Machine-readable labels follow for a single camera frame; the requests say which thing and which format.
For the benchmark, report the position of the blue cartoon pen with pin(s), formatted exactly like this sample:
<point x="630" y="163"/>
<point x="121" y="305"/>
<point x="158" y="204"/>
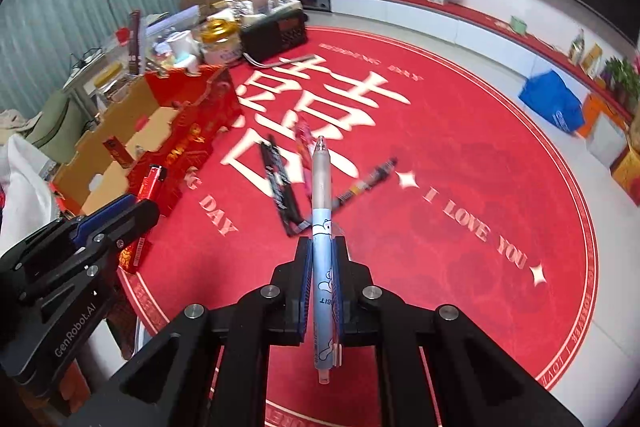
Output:
<point x="323" y="285"/>

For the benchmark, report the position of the grey clear gel pen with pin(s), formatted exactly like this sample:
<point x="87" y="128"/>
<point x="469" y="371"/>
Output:
<point x="378" y="175"/>

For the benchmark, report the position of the red cardboard fruit box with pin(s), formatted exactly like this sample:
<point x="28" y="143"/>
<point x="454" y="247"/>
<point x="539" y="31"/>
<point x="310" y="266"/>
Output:
<point x="169" y="120"/>

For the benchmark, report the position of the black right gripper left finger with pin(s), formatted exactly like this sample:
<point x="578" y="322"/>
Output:
<point x="208" y="367"/>

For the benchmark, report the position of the small red box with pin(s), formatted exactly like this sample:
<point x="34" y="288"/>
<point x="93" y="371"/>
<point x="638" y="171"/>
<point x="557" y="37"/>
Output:
<point x="118" y="152"/>

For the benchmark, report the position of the red gel pen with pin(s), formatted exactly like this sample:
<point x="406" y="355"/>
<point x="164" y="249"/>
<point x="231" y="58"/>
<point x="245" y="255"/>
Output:
<point x="305" y="144"/>

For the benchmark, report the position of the round red wedding rug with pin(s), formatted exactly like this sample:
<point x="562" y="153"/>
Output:
<point x="482" y="210"/>

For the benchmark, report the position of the black marker pen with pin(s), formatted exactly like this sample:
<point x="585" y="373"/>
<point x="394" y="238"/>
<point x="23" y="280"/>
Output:
<point x="281" y="188"/>

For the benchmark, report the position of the black radio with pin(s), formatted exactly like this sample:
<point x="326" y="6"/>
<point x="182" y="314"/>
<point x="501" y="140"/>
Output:
<point x="273" y="35"/>

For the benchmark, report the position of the white cup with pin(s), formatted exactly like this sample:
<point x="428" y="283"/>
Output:
<point x="182" y="44"/>

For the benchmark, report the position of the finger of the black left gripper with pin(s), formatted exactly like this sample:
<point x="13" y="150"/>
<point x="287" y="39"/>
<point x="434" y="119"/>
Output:
<point x="49" y="263"/>
<point x="76" y="231"/>

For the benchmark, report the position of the tall dark red box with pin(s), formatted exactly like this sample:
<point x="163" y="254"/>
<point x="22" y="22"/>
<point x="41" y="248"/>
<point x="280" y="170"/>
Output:
<point x="133" y="42"/>

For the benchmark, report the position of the blue bag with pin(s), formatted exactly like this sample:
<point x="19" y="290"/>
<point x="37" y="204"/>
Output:
<point x="547" y="95"/>

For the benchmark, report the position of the gold lid jar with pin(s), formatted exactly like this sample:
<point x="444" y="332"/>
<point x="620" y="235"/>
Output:
<point x="220" y="42"/>

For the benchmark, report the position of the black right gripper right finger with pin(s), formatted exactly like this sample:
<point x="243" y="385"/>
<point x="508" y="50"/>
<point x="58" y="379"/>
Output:
<point x="436" y="367"/>

